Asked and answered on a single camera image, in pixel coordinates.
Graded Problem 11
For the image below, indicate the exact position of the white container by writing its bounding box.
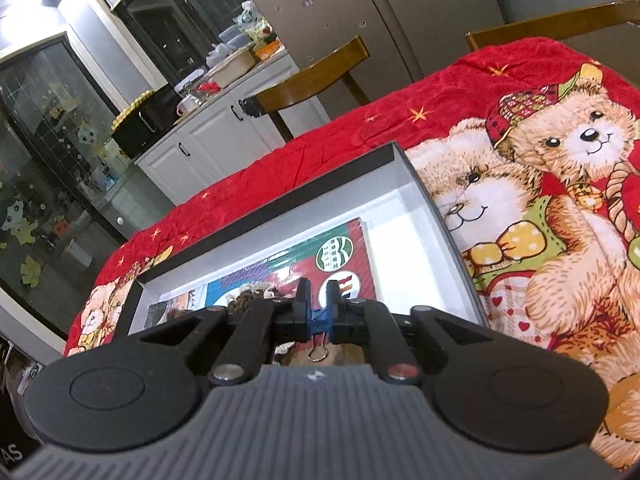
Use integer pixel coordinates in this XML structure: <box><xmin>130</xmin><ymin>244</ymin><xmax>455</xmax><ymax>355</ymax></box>
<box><xmin>102</xmin><ymin>137</ymin><xmax>131</xmax><ymax>181</ymax></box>

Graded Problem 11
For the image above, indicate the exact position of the black printed bag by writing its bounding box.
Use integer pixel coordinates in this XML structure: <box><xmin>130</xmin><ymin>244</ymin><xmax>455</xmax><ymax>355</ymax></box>
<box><xmin>0</xmin><ymin>340</ymin><xmax>41</xmax><ymax>471</ymax></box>

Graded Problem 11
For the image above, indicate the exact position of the dark box with white interior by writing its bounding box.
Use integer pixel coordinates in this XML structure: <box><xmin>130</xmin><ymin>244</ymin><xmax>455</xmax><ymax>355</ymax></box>
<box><xmin>119</xmin><ymin>141</ymin><xmax>490</xmax><ymax>346</ymax></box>

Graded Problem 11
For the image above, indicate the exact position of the wooden chair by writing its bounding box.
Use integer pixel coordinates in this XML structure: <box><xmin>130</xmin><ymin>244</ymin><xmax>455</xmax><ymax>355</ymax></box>
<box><xmin>465</xmin><ymin>0</ymin><xmax>640</xmax><ymax>53</ymax></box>
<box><xmin>239</xmin><ymin>35</ymin><xmax>371</xmax><ymax>143</ymax></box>

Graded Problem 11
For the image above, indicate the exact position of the green and white plastic bag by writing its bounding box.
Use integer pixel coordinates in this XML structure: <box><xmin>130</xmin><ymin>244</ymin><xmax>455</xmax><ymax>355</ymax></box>
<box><xmin>235</xmin><ymin>1</ymin><xmax>278</xmax><ymax>46</ymax></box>

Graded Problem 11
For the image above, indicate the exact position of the orange packet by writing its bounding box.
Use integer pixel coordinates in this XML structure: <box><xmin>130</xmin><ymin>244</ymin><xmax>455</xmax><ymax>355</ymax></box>
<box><xmin>252</xmin><ymin>40</ymin><xmax>286</xmax><ymax>61</ymax></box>

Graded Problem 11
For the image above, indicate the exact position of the glass sliding door with stickers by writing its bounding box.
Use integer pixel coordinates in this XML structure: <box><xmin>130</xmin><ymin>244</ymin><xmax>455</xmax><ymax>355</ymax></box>
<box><xmin>0</xmin><ymin>32</ymin><xmax>131</xmax><ymax>341</ymax></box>

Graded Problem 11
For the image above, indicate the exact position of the silver refrigerator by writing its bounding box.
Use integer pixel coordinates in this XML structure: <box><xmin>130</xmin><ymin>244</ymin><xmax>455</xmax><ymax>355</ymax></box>
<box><xmin>222</xmin><ymin>0</ymin><xmax>506</xmax><ymax>111</ymax></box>

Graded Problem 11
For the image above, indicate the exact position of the white kitchen cabinet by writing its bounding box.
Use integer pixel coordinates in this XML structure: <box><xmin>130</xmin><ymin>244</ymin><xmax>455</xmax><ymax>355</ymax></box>
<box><xmin>135</xmin><ymin>52</ymin><xmax>331</xmax><ymax>206</ymax></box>

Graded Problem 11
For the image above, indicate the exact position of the red bear printed blanket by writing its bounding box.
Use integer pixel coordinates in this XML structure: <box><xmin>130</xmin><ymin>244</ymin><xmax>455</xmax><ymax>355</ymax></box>
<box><xmin>64</xmin><ymin>35</ymin><xmax>640</xmax><ymax>473</ymax></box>

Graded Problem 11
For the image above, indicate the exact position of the black microwave oven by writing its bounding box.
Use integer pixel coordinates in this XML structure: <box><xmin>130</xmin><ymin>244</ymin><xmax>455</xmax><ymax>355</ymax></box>
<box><xmin>111</xmin><ymin>82</ymin><xmax>176</xmax><ymax>160</ymax></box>

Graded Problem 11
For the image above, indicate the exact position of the row of yellow objects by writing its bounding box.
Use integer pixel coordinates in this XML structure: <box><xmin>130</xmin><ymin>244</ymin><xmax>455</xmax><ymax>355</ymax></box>
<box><xmin>111</xmin><ymin>89</ymin><xmax>156</xmax><ymax>131</ymax></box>

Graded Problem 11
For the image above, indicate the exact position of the colourful printed book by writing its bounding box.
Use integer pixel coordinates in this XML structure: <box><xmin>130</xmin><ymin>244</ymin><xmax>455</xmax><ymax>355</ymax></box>
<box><xmin>147</xmin><ymin>217</ymin><xmax>383</xmax><ymax>321</ymax></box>

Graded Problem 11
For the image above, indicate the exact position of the metal wire binder clip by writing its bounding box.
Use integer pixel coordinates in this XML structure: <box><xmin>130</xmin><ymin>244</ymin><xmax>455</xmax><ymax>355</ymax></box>
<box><xmin>307</xmin><ymin>332</ymin><xmax>332</xmax><ymax>363</ymax></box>

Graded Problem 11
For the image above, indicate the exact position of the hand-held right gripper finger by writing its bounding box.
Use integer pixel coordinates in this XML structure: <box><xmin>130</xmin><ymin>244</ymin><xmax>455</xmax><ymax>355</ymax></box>
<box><xmin>139</xmin><ymin>277</ymin><xmax>321</xmax><ymax>387</ymax></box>
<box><xmin>321</xmin><ymin>280</ymin><xmax>524</xmax><ymax>387</ymax></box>

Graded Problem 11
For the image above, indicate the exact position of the beige plastic basin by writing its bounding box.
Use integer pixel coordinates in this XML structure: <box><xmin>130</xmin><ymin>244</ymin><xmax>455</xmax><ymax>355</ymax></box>
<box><xmin>207</xmin><ymin>49</ymin><xmax>257</xmax><ymax>88</ymax></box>

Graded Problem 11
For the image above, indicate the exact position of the clear plastic container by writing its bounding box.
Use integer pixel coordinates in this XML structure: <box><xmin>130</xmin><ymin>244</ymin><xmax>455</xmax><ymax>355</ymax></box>
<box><xmin>175</xmin><ymin>72</ymin><xmax>211</xmax><ymax>98</ymax></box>

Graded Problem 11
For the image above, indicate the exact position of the white bin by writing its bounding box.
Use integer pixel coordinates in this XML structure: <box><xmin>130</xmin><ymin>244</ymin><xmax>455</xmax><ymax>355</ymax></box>
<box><xmin>65</xmin><ymin>237</ymin><xmax>93</xmax><ymax>268</ymax></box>

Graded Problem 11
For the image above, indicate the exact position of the dark kitchen window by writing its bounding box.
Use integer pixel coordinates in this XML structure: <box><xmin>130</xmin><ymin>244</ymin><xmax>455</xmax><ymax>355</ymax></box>
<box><xmin>82</xmin><ymin>0</ymin><xmax>251</xmax><ymax>91</ymax></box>

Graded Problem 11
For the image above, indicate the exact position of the light grey low cabinet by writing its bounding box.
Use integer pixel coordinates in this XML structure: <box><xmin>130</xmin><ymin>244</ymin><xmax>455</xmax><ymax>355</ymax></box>
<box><xmin>82</xmin><ymin>162</ymin><xmax>176</xmax><ymax>246</ymax></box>

